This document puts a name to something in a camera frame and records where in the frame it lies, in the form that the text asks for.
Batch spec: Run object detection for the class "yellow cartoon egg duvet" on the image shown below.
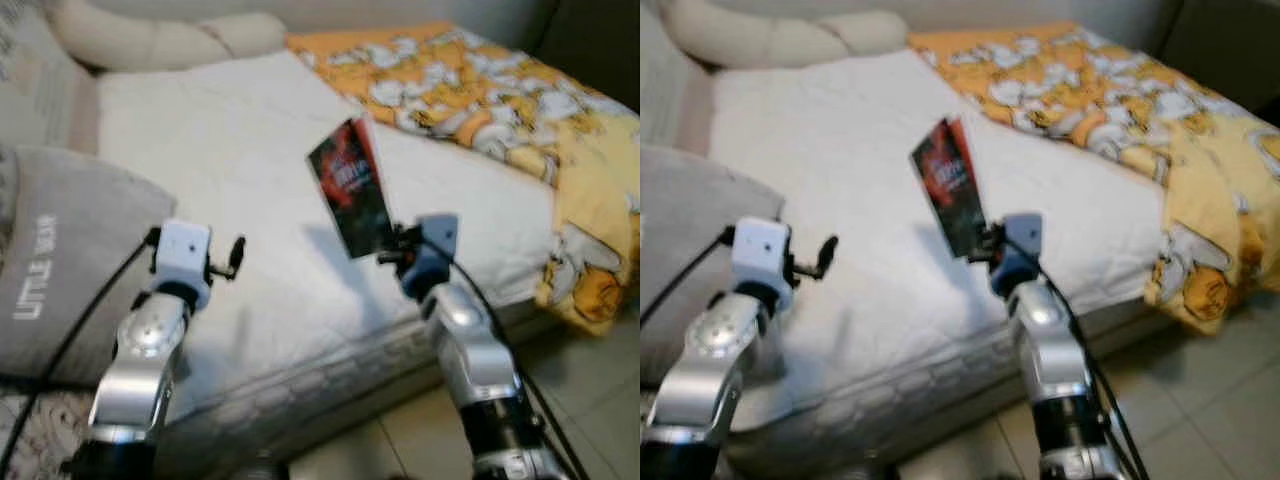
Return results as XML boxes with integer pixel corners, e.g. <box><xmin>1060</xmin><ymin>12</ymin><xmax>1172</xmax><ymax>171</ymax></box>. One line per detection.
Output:
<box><xmin>908</xmin><ymin>22</ymin><xmax>1280</xmax><ymax>336</ymax></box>
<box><xmin>285</xmin><ymin>22</ymin><xmax>641</xmax><ymax>336</ymax></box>

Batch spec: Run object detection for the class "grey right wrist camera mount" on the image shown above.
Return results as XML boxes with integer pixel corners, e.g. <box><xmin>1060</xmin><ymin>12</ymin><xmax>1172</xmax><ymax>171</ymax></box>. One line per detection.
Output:
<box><xmin>990</xmin><ymin>212</ymin><xmax>1044</xmax><ymax>296</ymax></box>
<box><xmin>405</xmin><ymin>213</ymin><xmax>461</xmax><ymax>301</ymax></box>

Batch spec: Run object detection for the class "beige padded bed bolster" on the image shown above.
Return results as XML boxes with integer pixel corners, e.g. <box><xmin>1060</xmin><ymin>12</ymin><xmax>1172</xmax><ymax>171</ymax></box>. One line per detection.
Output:
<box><xmin>680</xmin><ymin>68</ymin><xmax>717</xmax><ymax>153</ymax></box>
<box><xmin>65</xmin><ymin>70</ymin><xmax>103</xmax><ymax>156</ymax></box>

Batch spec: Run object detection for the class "cream long knotted pillow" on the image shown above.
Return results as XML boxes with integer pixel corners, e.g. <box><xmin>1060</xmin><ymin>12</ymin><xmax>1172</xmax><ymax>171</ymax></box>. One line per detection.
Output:
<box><xmin>48</xmin><ymin>0</ymin><xmax>289</xmax><ymax>71</ymax></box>
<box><xmin>658</xmin><ymin>0</ymin><xmax>911</xmax><ymax>69</ymax></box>

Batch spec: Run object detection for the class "white quilted mattress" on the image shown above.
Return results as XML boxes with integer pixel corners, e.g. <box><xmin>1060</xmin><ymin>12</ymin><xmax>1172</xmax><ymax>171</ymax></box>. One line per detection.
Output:
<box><xmin>705</xmin><ymin>48</ymin><xmax>1171</xmax><ymax>476</ymax></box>
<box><xmin>95</xmin><ymin>50</ymin><xmax>571</xmax><ymax>471</ymax></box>

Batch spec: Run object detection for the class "grey pillow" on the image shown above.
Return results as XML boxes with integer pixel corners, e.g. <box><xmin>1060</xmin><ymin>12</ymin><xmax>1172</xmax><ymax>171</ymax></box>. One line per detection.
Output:
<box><xmin>640</xmin><ymin>145</ymin><xmax>786</xmax><ymax>386</ymax></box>
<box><xmin>0</xmin><ymin>145</ymin><xmax>179</xmax><ymax>389</ymax></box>

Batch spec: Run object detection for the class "dark red book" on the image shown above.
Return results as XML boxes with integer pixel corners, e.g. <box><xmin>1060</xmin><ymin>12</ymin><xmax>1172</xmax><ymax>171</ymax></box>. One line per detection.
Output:
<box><xmin>307</xmin><ymin>116</ymin><xmax>396</xmax><ymax>261</ymax></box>
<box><xmin>909</xmin><ymin>117</ymin><xmax>991</xmax><ymax>259</ymax></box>

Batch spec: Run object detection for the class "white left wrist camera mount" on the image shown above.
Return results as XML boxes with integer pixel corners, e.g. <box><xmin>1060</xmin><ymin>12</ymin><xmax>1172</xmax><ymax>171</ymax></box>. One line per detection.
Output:
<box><xmin>730</xmin><ymin>217</ymin><xmax>794</xmax><ymax>311</ymax></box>
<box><xmin>150</xmin><ymin>220</ymin><xmax>213</xmax><ymax>311</ymax></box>

